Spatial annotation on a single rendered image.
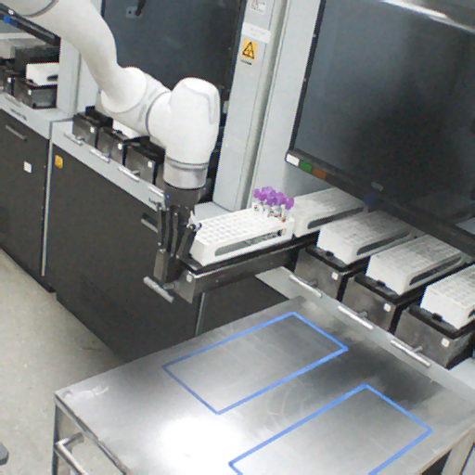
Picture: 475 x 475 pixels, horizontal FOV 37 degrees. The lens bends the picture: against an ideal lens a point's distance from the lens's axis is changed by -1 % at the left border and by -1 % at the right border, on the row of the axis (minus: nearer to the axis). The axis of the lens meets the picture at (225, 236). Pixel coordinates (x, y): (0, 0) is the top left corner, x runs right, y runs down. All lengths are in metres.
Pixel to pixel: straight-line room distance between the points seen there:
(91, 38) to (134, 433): 0.61
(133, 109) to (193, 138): 0.15
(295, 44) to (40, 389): 1.38
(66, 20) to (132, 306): 1.39
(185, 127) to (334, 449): 0.65
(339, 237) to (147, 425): 0.78
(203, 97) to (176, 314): 0.94
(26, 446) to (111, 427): 1.16
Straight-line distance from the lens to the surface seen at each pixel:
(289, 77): 1.82
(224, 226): 1.65
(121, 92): 1.44
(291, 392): 1.24
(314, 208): 1.84
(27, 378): 2.49
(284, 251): 1.73
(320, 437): 1.17
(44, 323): 2.76
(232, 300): 1.96
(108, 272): 2.41
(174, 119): 1.40
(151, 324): 2.28
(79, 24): 1.13
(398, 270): 1.64
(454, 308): 1.58
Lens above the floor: 1.57
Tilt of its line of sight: 26 degrees down
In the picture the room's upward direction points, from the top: 11 degrees clockwise
